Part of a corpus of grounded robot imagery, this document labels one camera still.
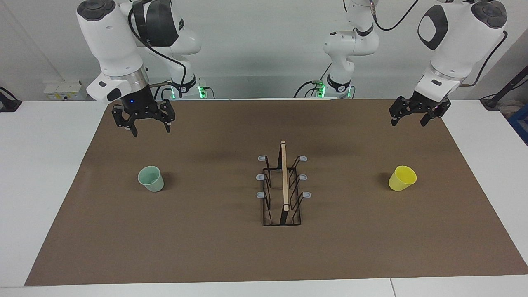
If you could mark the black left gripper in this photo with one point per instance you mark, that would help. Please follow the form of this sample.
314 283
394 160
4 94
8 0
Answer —
429 103

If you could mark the yellow plastic cup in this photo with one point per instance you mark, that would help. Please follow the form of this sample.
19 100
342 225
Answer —
401 179

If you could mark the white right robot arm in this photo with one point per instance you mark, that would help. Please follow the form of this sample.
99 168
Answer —
109 41

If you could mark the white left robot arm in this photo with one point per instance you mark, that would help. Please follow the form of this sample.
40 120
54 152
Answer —
458 37

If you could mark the blue crate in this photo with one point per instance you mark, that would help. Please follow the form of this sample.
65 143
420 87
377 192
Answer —
520 123

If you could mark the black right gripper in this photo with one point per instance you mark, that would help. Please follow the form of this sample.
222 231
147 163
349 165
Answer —
138 105

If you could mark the black stand pole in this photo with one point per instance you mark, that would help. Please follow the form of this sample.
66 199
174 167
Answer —
505 88

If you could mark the white power strip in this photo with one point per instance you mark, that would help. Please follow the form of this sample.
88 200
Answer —
64 90

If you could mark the brown table mat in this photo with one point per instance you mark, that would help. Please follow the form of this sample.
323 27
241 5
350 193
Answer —
206 247

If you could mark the black clamp mount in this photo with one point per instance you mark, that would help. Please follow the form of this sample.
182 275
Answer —
8 105

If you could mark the pale green plastic cup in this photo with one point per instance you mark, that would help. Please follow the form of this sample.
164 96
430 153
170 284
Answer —
152 183

